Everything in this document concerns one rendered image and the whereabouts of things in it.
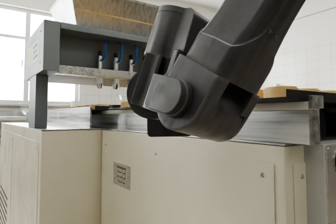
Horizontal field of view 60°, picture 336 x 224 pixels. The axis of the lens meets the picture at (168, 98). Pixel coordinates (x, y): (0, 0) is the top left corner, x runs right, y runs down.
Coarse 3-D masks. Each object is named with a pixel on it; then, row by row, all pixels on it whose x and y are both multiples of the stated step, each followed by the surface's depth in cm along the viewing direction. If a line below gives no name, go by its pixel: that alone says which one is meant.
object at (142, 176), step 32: (320, 128) 58; (128, 160) 81; (160, 160) 67; (192, 160) 58; (224, 160) 51; (256, 160) 45; (288, 160) 42; (128, 192) 80; (160, 192) 67; (192, 192) 58; (224, 192) 50; (256, 192) 45; (288, 192) 41
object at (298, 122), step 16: (320, 96) 40; (96, 112) 105; (112, 112) 93; (128, 112) 84; (256, 112) 47; (272, 112) 44; (288, 112) 42; (304, 112) 40; (112, 128) 93; (128, 128) 84; (144, 128) 76; (256, 128) 47; (272, 128) 44; (288, 128) 42; (304, 128) 40; (304, 144) 40
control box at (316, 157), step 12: (324, 144) 42; (312, 156) 43; (324, 156) 42; (312, 168) 43; (324, 168) 42; (312, 180) 43; (324, 180) 41; (312, 192) 43; (324, 192) 41; (312, 204) 43; (324, 204) 41; (312, 216) 43; (324, 216) 41
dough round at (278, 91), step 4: (268, 88) 43; (272, 88) 42; (276, 88) 42; (280, 88) 42; (284, 88) 42; (288, 88) 42; (292, 88) 42; (296, 88) 42; (264, 92) 44; (268, 92) 43; (272, 92) 42; (276, 92) 42; (280, 92) 42; (284, 92) 42; (264, 96) 44; (268, 96) 43; (272, 96) 42; (276, 96) 42; (280, 96) 42
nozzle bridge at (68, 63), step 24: (48, 24) 90; (72, 24) 94; (48, 48) 90; (72, 48) 102; (96, 48) 108; (120, 48) 113; (144, 48) 119; (48, 72) 94; (72, 72) 97; (96, 72) 102; (120, 72) 107
